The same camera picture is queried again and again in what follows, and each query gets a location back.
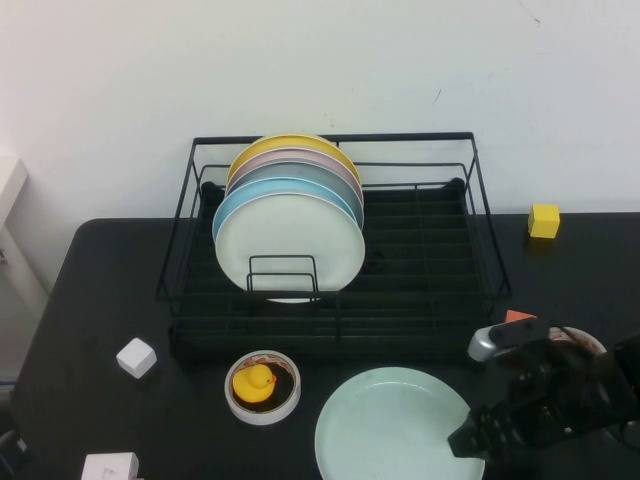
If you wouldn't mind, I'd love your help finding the pink plate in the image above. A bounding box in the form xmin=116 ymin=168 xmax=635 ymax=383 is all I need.
xmin=225 ymin=147 xmax=363 ymax=204

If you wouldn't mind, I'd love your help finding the white tape roll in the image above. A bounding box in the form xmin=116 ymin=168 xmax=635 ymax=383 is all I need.
xmin=223 ymin=349 xmax=302 ymax=426
xmin=547 ymin=325 xmax=609 ymax=357

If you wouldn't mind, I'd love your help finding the mint green plate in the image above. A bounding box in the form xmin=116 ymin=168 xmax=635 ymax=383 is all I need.
xmin=314 ymin=366 xmax=486 ymax=480

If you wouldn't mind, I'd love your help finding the white rectangular block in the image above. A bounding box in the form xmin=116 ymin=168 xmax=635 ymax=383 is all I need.
xmin=80 ymin=451 xmax=140 ymax=480

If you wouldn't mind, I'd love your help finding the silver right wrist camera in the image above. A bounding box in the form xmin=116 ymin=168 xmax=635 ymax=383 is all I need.
xmin=467 ymin=316 xmax=551 ymax=362

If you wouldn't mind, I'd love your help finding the grey plate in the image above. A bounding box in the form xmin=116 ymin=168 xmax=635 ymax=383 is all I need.
xmin=224 ymin=158 xmax=365 ymax=224

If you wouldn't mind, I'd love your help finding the yellow plate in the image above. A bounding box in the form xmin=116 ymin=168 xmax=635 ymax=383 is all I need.
xmin=226 ymin=132 xmax=361 ymax=189

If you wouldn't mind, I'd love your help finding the white cube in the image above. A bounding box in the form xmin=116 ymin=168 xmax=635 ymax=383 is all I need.
xmin=115 ymin=337 xmax=158 ymax=379

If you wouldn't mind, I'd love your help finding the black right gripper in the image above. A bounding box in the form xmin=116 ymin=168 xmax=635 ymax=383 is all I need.
xmin=446 ymin=339 xmax=632 ymax=459

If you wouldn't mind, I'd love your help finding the cream white plate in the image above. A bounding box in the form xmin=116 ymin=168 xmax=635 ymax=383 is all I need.
xmin=214 ymin=191 xmax=367 ymax=305

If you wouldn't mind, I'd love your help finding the black wire dish rack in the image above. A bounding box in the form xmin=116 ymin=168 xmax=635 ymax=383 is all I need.
xmin=155 ymin=131 xmax=512 ymax=362

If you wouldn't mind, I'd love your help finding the yellow cube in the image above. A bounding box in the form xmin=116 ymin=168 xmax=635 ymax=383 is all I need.
xmin=527 ymin=203 xmax=561 ymax=240

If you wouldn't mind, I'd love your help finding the white cabinet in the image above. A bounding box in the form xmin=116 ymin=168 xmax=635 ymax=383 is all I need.
xmin=0 ymin=149 xmax=51 ymax=401

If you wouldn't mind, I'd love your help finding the yellow rubber duck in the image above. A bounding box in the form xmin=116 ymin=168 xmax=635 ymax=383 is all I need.
xmin=231 ymin=363 xmax=278 ymax=403

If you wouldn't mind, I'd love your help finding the blue plate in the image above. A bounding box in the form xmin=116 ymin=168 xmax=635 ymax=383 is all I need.
xmin=211 ymin=175 xmax=359 ymax=241

